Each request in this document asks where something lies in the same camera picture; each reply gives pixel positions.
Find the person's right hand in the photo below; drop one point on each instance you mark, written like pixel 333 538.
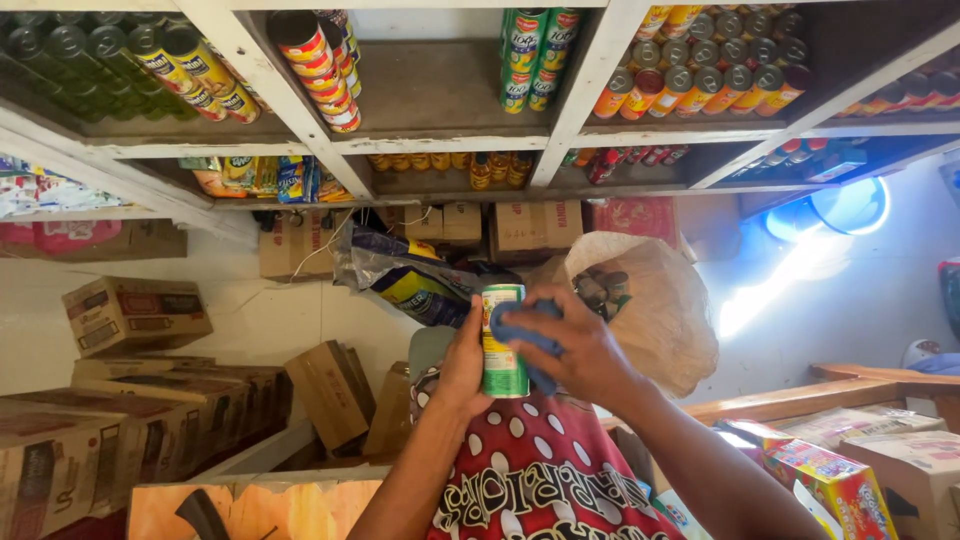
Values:
pixel 589 349

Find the person's left hand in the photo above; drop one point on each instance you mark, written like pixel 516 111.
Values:
pixel 459 375

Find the person's right fingers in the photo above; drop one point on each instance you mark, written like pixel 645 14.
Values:
pixel 544 322

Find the blue cleaning cloth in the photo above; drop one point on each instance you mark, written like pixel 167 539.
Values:
pixel 546 373

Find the green juice can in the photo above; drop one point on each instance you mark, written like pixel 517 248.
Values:
pixel 501 371

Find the cans inside plastic bag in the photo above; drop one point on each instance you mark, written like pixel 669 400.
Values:
pixel 604 289

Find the translucent plastic bag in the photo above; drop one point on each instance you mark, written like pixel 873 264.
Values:
pixel 664 315

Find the blue yellow printed sack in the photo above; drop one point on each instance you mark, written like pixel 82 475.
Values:
pixel 412 281

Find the red cardboard carton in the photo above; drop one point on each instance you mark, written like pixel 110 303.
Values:
pixel 637 219

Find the red polka dot shirt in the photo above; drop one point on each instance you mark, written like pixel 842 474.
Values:
pixel 540 480

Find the row of yellow oil bottles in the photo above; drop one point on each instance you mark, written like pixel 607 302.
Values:
pixel 480 169

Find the row of red sauce bottles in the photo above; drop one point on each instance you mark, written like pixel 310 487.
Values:
pixel 622 159

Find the leaning brown cardboard carton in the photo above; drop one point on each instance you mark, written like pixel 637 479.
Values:
pixel 330 394

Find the white wooden shelf unit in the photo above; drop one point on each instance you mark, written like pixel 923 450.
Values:
pixel 439 90

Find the stack of green drink tins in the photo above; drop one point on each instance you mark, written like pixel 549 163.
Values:
pixel 534 52

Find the group of orange silver-top cans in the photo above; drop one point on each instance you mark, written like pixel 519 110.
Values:
pixel 701 75

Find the row of snack packets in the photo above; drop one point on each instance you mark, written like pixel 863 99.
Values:
pixel 259 176

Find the blue plastic basin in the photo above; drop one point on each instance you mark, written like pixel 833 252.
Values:
pixel 844 210

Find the colourful printed snack box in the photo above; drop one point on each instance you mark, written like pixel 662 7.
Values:
pixel 832 476

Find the flat brown cardboard carton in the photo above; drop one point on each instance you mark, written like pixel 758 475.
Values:
pixel 855 424

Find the stack of red orange cans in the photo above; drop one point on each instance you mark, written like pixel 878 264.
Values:
pixel 315 67

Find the orange plywood board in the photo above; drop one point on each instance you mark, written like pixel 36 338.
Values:
pixel 255 510

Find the large plain cardboard carton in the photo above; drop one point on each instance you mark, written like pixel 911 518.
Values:
pixel 915 472

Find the tilted brown cardboard carton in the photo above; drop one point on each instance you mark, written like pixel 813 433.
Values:
pixel 135 315

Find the row of yellow label cans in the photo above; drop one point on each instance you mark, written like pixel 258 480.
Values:
pixel 199 71

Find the row of orange red-top cans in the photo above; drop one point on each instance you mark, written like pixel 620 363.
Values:
pixel 907 94

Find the heap of brown cardboard cartons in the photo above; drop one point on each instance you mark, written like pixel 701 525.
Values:
pixel 112 435

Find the pile of white packets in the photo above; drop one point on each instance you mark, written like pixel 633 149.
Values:
pixel 52 191

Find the row of dark green bottles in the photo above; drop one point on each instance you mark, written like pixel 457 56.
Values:
pixel 71 64

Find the wooden counter rail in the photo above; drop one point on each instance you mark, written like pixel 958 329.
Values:
pixel 810 394

